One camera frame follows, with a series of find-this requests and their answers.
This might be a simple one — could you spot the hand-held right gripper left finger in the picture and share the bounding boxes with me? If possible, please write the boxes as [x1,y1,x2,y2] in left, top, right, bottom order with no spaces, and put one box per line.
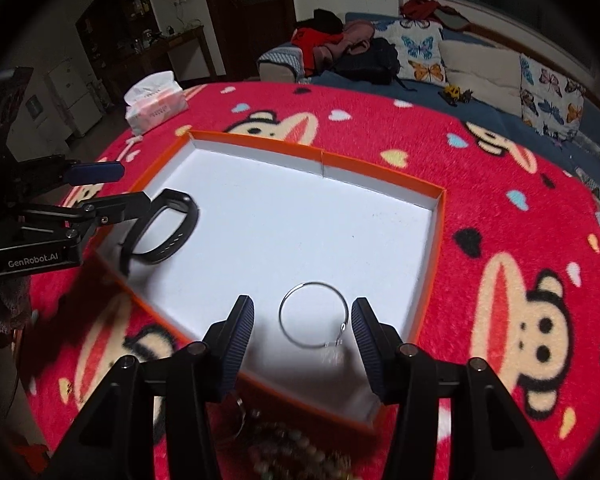
[50,294,256,480]

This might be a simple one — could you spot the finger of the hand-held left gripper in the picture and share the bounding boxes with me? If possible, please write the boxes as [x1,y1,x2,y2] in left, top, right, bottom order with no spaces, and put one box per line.
[7,156,126,202]
[12,190,154,247]

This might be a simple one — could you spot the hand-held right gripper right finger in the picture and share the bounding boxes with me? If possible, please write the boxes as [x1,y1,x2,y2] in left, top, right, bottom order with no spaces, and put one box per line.
[351,296,563,480]

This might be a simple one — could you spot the black smart watch band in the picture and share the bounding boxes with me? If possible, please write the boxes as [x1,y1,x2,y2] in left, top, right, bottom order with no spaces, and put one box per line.
[119,188,201,277]

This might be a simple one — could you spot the thin dark metal bangle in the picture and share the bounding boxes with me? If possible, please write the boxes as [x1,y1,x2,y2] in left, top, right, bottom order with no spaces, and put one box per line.
[224,392,251,442]

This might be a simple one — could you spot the orange cardboard box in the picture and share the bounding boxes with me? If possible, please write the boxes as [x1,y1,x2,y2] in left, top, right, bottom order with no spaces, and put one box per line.
[94,130,447,433]

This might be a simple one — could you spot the pale green beaded bracelet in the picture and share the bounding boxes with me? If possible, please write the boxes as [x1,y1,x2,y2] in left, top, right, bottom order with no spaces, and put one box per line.
[247,417,351,480]

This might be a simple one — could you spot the person's left hand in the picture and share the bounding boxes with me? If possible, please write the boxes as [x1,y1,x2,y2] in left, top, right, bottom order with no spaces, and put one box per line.
[0,277,35,335]

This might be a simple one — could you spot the white refrigerator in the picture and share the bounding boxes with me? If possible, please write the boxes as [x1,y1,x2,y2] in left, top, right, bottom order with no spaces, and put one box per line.
[42,57,105,137]

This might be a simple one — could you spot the pink tissue pack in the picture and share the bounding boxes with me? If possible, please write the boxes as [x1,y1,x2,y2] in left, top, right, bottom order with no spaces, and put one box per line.
[124,71,190,136]

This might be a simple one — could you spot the dark wooden cabinet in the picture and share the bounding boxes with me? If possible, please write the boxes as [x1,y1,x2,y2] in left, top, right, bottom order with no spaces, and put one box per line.
[75,0,161,111]

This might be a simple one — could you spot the red monkey print blanket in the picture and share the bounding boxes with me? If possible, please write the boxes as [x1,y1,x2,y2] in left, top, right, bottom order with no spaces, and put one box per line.
[10,80,600,480]

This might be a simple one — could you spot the wooden desk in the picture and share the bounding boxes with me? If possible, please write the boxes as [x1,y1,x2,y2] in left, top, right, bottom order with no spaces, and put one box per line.
[140,25,218,88]

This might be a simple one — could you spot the wooden door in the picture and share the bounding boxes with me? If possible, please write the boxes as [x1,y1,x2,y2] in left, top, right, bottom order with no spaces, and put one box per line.
[197,0,296,81]

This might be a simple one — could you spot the red garment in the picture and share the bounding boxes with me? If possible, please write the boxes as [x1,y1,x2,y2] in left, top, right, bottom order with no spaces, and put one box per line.
[291,27,346,68]

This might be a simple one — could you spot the blue sofa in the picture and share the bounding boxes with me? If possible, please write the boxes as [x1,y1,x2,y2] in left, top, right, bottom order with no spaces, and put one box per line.
[257,10,600,201]

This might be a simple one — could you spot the yellow toy vehicle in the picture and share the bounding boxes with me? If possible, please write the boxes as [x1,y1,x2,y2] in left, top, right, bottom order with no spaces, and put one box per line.
[442,85,473,106]

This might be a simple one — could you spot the black garment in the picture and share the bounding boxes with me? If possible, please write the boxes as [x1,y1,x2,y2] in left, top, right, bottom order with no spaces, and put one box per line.
[312,8,343,33]

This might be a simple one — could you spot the pink garment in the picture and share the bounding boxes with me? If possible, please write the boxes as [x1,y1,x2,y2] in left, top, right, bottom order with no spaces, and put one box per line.
[312,20,376,68]

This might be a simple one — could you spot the beige pillow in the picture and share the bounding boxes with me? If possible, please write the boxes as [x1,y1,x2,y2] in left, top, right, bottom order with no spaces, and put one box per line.
[437,39,523,117]

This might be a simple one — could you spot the butterfly print pillow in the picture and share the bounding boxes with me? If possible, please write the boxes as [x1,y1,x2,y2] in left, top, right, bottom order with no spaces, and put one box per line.
[380,19,448,85]
[519,54,586,142]

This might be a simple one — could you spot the red clothes on windowsill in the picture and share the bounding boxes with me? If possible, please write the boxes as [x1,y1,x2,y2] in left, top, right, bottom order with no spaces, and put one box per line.
[400,0,471,28]

